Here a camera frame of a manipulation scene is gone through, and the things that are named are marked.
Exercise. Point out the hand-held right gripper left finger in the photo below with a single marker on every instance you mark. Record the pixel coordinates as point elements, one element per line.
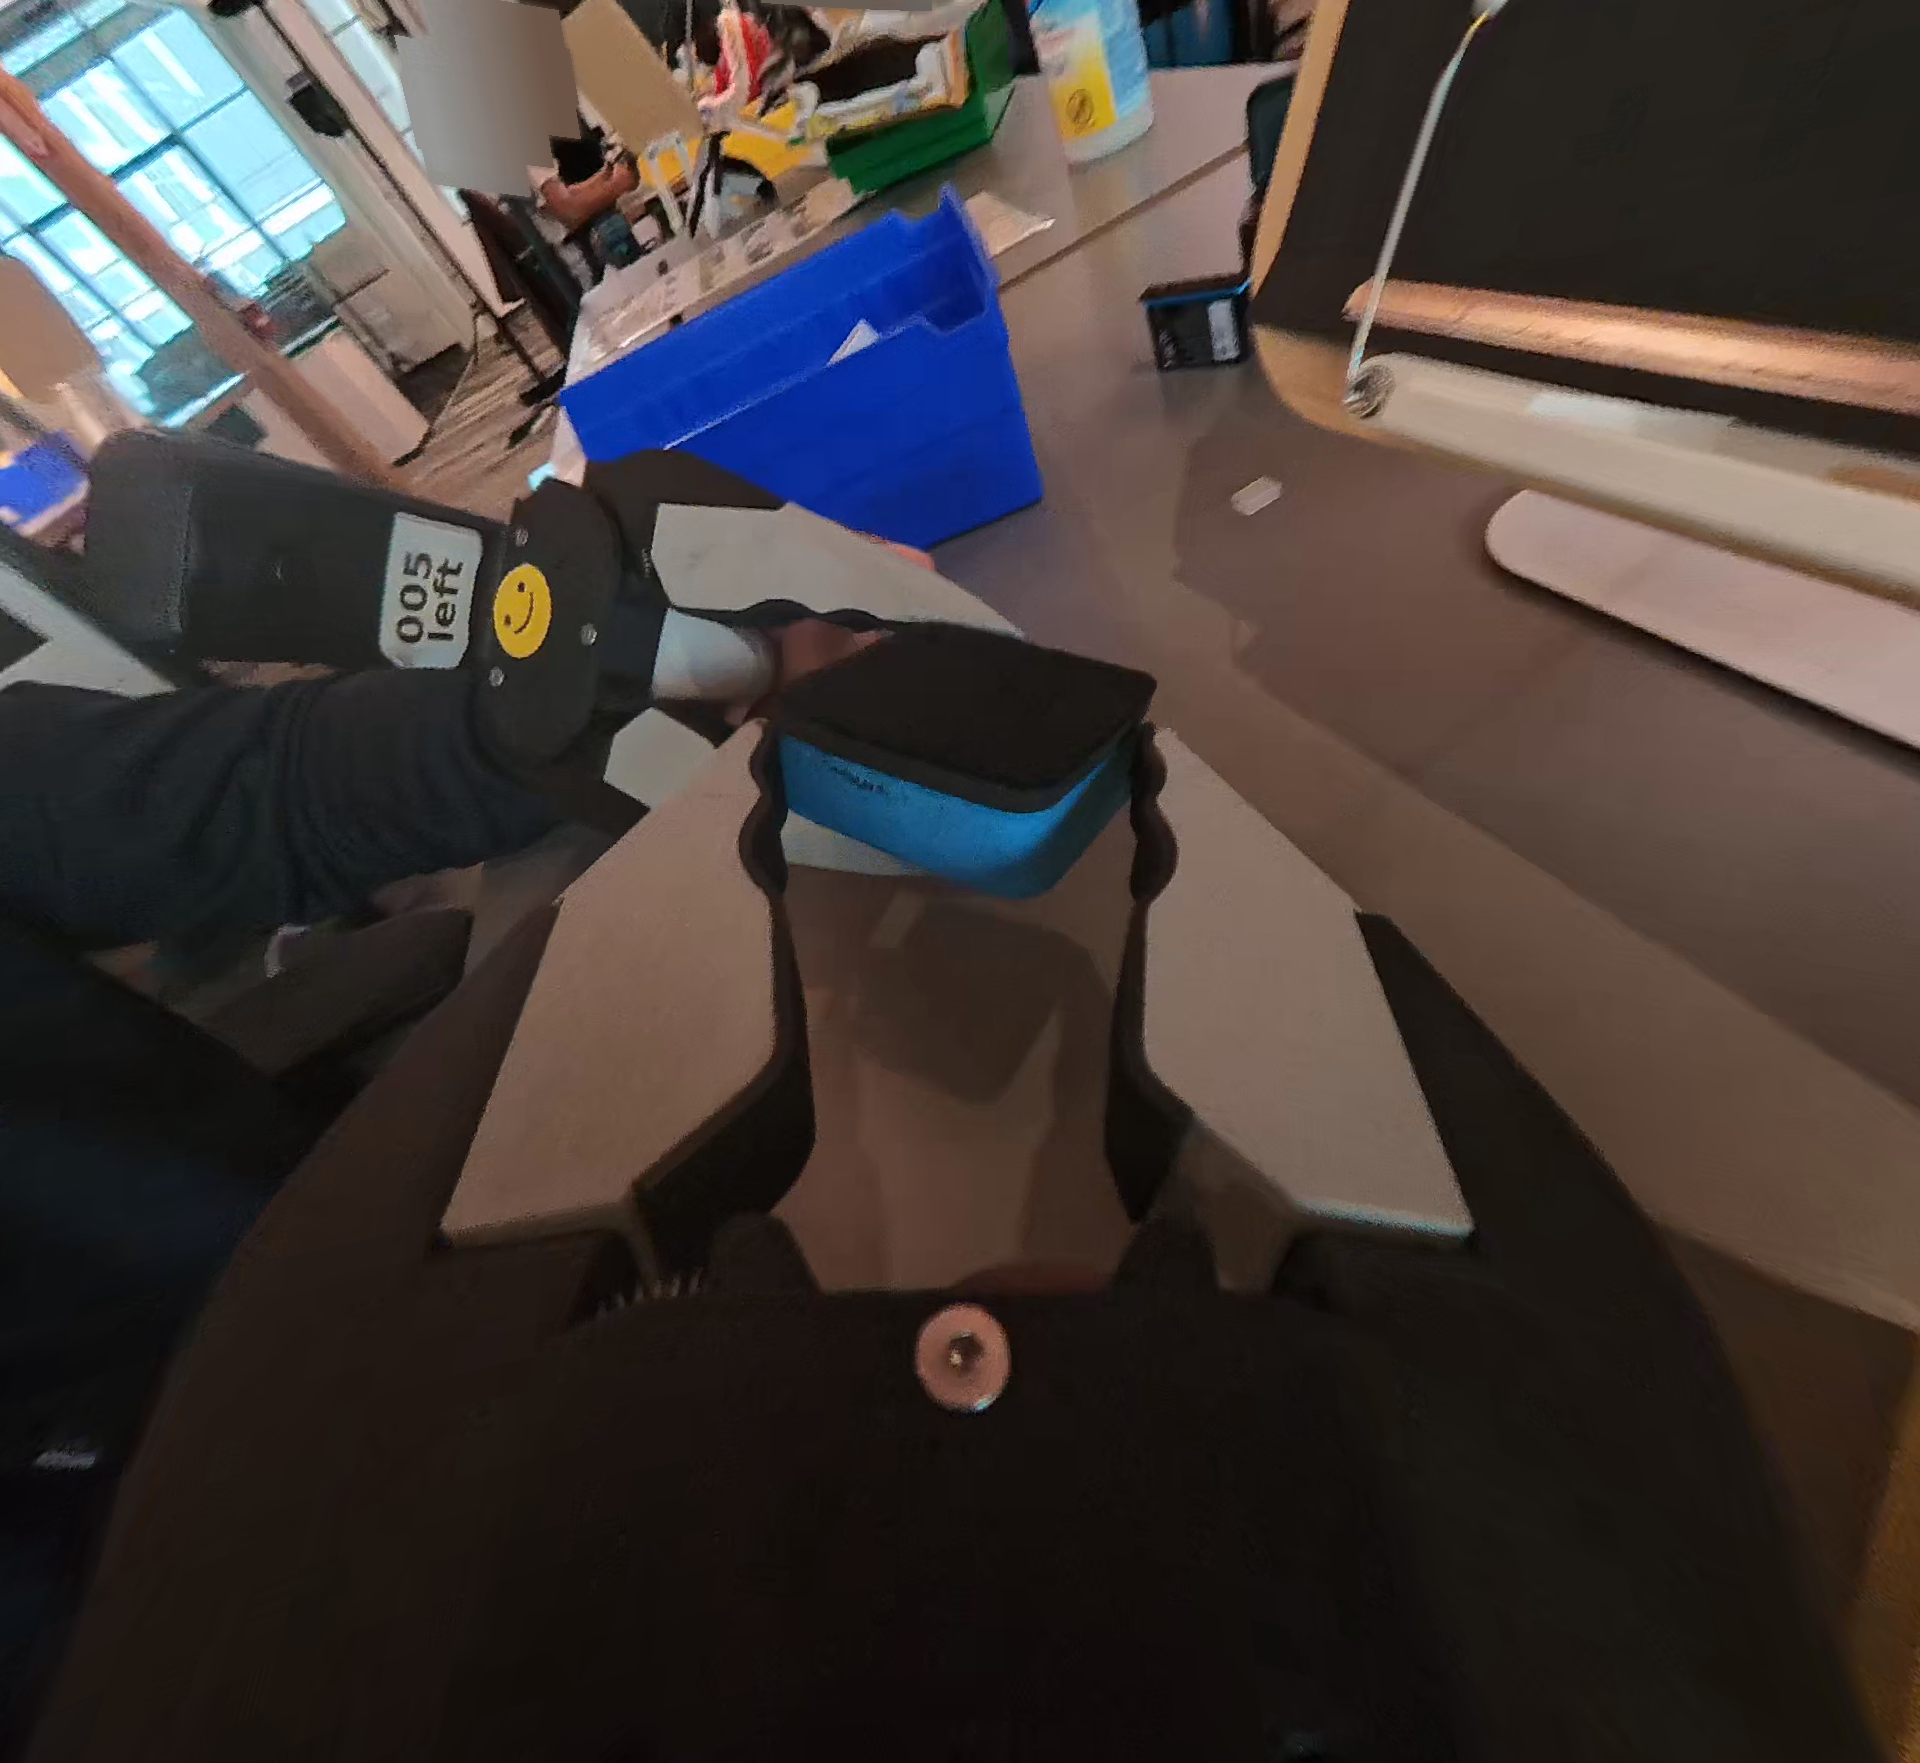
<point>629,1043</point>

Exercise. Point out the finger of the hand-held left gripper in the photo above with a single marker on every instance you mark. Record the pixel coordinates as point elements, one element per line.
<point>660,760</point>
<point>810,572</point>

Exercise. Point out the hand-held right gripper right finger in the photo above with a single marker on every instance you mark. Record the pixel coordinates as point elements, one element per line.
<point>1290,1043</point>

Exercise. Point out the blue plastic bin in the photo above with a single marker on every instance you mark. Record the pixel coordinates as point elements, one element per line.
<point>840,384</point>

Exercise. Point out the blue whiteboard eraser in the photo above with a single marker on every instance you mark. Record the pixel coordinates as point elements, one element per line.
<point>961,760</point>

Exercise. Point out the green flat object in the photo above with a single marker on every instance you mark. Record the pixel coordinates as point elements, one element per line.
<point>915,127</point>

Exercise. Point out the person's left hand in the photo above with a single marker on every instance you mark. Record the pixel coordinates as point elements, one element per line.
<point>750,660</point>

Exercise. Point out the printed paper sheet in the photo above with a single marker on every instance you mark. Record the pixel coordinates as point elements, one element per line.
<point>750,249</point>

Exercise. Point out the small white plastic piece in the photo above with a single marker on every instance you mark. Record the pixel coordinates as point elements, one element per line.
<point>1255,496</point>

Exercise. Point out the black battery charger case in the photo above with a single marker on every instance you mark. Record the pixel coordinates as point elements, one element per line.
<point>1265,144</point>

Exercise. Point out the disinfecting wipes canister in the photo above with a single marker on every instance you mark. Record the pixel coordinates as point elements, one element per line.
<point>1088,8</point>

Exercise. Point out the black wooden book stand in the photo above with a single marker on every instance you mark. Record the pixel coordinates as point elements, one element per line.
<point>1650,144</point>

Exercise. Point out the black camera battery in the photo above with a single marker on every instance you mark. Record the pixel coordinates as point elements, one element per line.
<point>1197,324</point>

